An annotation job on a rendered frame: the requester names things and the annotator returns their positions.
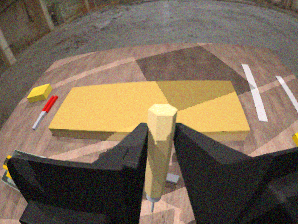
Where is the yellow panel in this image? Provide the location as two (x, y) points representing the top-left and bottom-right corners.
(48, 80), (250, 143)

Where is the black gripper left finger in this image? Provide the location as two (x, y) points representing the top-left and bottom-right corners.
(7, 123), (148, 224)

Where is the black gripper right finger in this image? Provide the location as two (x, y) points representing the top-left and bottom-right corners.
(174, 123), (298, 224)

